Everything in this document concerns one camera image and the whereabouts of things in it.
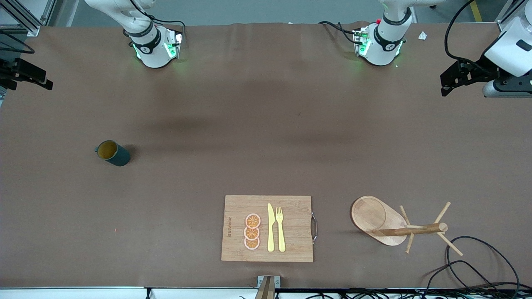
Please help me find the dark green cup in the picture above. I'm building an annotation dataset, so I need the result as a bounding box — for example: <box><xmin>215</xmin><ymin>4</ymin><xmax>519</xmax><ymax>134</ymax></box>
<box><xmin>94</xmin><ymin>140</ymin><xmax>131</xmax><ymax>167</ymax></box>

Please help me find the brown table cover sheet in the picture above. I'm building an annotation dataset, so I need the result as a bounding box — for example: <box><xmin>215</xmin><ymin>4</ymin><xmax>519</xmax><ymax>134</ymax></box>
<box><xmin>0</xmin><ymin>22</ymin><xmax>532</xmax><ymax>289</ymax></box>

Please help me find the wooden mug tree rack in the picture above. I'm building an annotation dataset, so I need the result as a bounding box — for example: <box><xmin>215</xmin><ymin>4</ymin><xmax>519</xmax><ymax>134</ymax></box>
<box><xmin>350</xmin><ymin>196</ymin><xmax>464</xmax><ymax>256</ymax></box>

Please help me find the bamboo cutting board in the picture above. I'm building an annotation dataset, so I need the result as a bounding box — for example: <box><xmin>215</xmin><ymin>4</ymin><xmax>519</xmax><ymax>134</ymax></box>
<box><xmin>221</xmin><ymin>195</ymin><xmax>318</xmax><ymax>263</ymax></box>

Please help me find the yellow plastic fork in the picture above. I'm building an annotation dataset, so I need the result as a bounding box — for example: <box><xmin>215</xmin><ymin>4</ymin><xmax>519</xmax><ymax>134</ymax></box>
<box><xmin>276</xmin><ymin>207</ymin><xmax>286</xmax><ymax>253</ymax></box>

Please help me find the yellow plastic knife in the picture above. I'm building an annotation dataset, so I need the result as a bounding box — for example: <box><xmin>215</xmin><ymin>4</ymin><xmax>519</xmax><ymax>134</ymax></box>
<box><xmin>267</xmin><ymin>203</ymin><xmax>275</xmax><ymax>252</ymax></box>

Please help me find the brown mounting bar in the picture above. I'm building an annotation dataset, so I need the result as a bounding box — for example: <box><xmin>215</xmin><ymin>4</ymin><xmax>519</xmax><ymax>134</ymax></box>
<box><xmin>254</xmin><ymin>277</ymin><xmax>276</xmax><ymax>299</ymax></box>

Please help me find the aluminium frame post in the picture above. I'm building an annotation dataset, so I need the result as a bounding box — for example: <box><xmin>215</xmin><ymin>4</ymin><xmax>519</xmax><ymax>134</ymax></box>
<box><xmin>0</xmin><ymin>0</ymin><xmax>57</xmax><ymax>37</ymax></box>
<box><xmin>496</xmin><ymin>0</ymin><xmax>524</xmax><ymax>32</ymax></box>

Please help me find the black left arm base cable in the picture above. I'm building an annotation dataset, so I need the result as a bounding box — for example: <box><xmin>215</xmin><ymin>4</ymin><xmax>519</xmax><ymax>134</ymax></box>
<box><xmin>318</xmin><ymin>20</ymin><xmax>363</xmax><ymax>44</ymax></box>

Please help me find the black arm base cable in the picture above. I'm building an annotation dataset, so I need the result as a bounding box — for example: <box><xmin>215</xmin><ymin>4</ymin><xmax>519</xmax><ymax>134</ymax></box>
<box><xmin>132</xmin><ymin>0</ymin><xmax>187</xmax><ymax>42</ymax></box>
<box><xmin>318</xmin><ymin>20</ymin><xmax>363</xmax><ymax>44</ymax></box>

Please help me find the black right arm base cable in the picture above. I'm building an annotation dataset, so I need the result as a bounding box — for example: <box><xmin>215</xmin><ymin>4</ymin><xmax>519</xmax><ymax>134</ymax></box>
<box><xmin>132</xmin><ymin>0</ymin><xmax>187</xmax><ymax>42</ymax></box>

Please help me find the black looping cable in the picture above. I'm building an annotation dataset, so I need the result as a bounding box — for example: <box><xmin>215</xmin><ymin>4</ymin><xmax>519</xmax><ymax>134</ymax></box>
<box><xmin>422</xmin><ymin>260</ymin><xmax>501</xmax><ymax>293</ymax></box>
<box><xmin>446</xmin><ymin>236</ymin><xmax>521</xmax><ymax>291</ymax></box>

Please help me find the white table edge rail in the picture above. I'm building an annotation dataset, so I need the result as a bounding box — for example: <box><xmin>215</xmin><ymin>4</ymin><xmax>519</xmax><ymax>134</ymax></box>
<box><xmin>0</xmin><ymin>287</ymin><xmax>532</xmax><ymax>299</ymax></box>

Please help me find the grey metal bracket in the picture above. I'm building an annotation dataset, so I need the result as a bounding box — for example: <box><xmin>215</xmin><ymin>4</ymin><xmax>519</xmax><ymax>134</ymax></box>
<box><xmin>257</xmin><ymin>275</ymin><xmax>281</xmax><ymax>289</ymax></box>

